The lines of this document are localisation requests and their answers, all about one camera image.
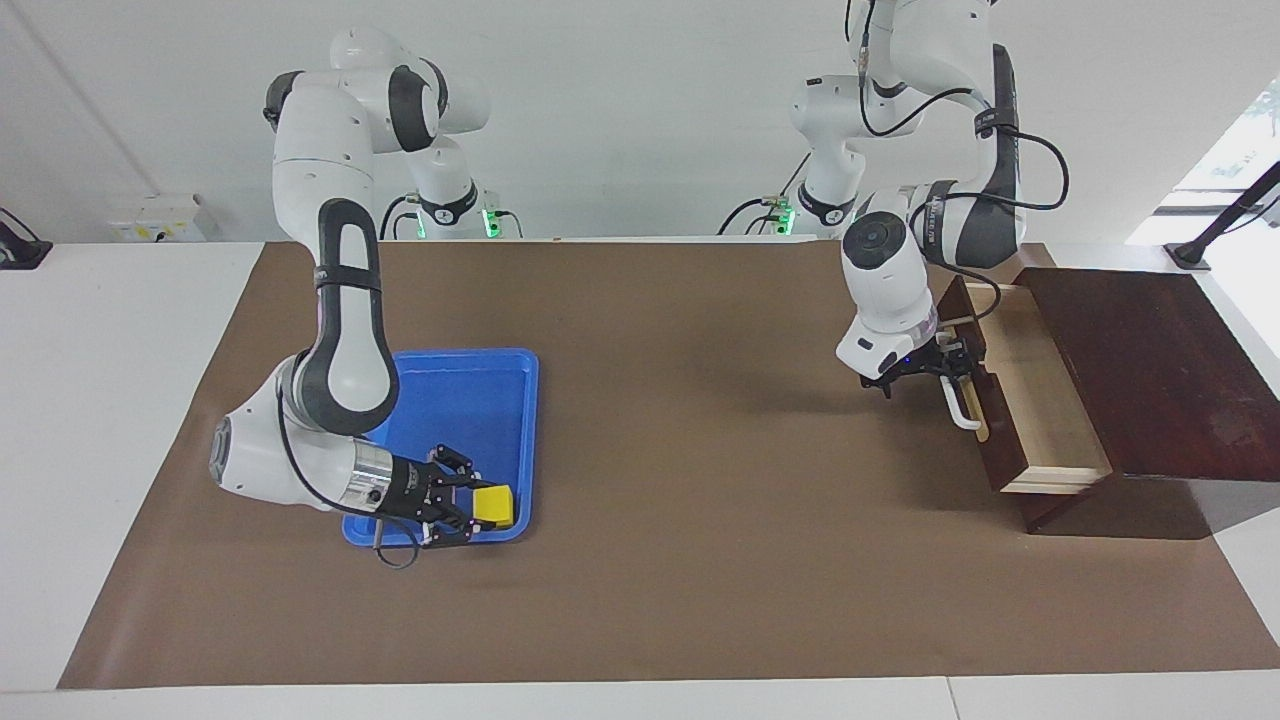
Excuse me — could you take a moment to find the blue plastic tray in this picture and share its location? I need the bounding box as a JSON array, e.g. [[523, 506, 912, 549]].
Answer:
[[341, 347, 541, 547]]

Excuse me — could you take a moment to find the black camera stand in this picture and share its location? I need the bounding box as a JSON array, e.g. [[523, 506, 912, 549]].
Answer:
[[1165, 160, 1280, 273]]

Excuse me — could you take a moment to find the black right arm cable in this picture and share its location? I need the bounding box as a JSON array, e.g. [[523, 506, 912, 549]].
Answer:
[[275, 395, 423, 571]]

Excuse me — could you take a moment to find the dark wooden drawer cabinet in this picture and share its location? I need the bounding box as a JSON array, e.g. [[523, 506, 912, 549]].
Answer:
[[1005, 267, 1280, 541]]

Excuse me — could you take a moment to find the black table clamp mount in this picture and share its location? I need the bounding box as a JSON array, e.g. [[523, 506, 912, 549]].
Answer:
[[0, 208, 53, 271]]

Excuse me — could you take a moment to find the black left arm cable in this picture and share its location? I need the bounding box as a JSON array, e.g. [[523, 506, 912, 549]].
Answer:
[[845, 0, 1071, 321]]

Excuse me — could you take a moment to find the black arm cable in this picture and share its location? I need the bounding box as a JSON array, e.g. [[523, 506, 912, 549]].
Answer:
[[275, 395, 423, 571], [845, 0, 1071, 321]]

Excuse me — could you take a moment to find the brown paper table mat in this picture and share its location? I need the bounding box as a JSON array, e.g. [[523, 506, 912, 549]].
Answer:
[[57, 240, 1280, 691]]

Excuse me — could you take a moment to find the yellow block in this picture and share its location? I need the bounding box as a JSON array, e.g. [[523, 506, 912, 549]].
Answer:
[[473, 485, 516, 529]]

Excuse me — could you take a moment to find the white wall socket box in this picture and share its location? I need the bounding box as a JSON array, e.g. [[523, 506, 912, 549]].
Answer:
[[108, 195, 223, 243]]

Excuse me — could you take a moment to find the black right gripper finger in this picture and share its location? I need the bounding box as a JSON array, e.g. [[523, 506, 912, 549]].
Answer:
[[418, 508, 481, 549], [428, 446, 483, 493]]

